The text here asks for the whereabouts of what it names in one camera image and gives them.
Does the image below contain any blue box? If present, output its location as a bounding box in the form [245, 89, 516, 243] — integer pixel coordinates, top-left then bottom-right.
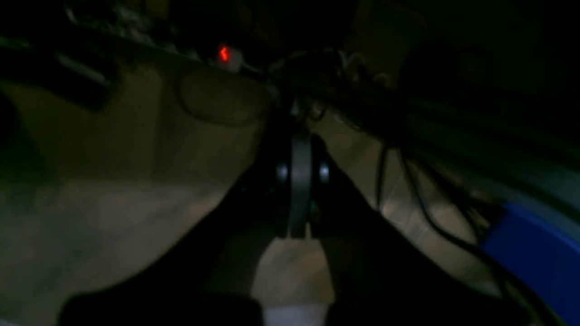
[481, 203, 580, 326]

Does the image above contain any black power strip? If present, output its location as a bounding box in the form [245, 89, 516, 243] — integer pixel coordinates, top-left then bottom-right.
[64, 4, 274, 83]

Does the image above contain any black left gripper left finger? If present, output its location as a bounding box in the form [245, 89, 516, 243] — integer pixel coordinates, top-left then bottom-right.
[59, 132, 302, 326]

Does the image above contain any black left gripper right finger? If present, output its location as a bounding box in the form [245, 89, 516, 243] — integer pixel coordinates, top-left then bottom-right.
[310, 134, 531, 326]

